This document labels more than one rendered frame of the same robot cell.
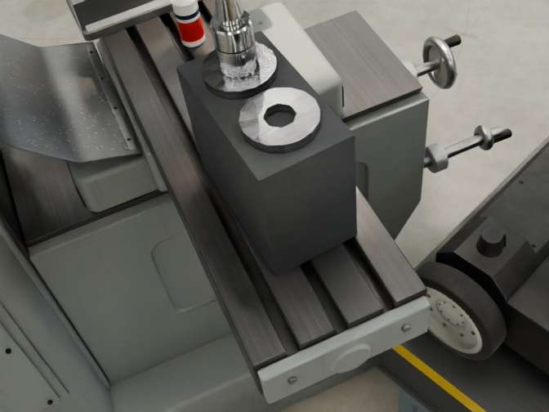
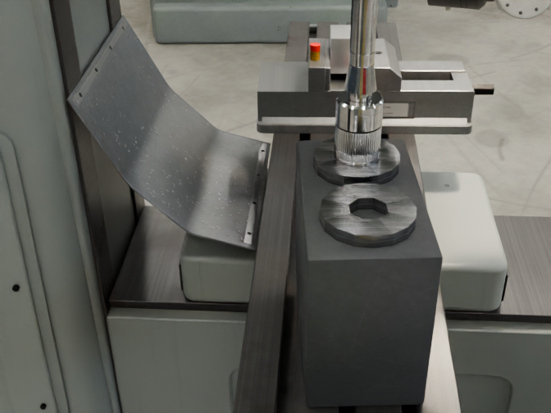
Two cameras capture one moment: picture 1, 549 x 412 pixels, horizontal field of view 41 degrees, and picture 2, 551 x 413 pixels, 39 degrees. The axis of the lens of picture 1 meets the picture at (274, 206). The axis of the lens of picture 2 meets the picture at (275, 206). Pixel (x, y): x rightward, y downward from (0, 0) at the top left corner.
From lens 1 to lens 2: 0.22 m
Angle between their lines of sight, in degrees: 23
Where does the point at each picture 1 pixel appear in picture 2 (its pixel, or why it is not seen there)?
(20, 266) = (93, 319)
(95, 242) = (177, 332)
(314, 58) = (487, 235)
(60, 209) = (159, 283)
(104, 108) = (243, 198)
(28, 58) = (199, 132)
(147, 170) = not seen: hidden behind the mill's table
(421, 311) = not seen: outside the picture
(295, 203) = (348, 315)
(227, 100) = (327, 182)
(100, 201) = (198, 288)
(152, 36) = not seen: hidden behind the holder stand
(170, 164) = (265, 258)
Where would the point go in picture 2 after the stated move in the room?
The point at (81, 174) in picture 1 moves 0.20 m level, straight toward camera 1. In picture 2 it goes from (189, 251) to (176, 342)
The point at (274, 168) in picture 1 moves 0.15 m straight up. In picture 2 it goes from (331, 255) to (337, 99)
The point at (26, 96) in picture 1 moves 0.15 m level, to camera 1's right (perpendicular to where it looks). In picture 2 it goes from (175, 156) to (265, 172)
